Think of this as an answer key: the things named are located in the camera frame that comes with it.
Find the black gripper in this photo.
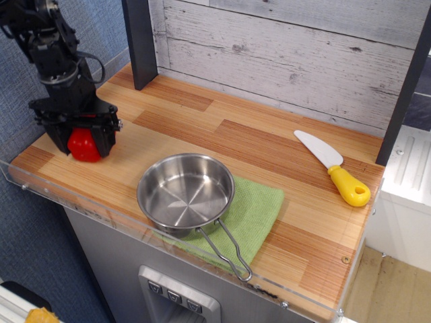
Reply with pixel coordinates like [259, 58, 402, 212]
[29, 57, 122, 158]

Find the red capsicum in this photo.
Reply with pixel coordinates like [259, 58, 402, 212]
[67, 128, 102, 162]

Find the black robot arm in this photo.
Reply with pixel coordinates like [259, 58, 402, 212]
[1, 1, 122, 160]

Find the grey cabinet control panel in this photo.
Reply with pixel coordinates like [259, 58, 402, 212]
[138, 265, 222, 322]

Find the yellow black object bottom left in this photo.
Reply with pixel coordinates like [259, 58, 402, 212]
[24, 308, 60, 323]

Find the green cloth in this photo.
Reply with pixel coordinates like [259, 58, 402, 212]
[158, 176, 284, 271]

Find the dark grey left post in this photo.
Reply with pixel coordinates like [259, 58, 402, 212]
[122, 0, 158, 90]

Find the dark grey post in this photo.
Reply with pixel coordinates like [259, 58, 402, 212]
[375, 7, 430, 166]
[122, 0, 158, 90]

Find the steel pan with wire handle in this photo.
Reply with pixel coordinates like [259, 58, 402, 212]
[136, 153, 253, 282]

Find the toy knife yellow handle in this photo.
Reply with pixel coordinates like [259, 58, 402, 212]
[294, 130, 371, 207]

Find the dark grey right post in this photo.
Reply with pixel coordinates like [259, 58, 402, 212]
[375, 7, 430, 166]

